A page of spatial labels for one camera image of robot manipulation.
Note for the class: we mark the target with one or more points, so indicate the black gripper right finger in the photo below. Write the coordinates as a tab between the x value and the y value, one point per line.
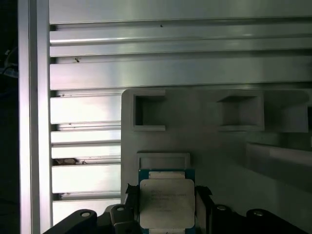
203	207

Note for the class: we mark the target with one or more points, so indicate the grey parts rack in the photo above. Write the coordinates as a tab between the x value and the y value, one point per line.
219	170

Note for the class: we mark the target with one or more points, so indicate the silver CPU green board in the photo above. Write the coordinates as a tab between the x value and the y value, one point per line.
167	202

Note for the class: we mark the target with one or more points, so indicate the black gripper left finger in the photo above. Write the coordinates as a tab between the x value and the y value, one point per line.
131	207

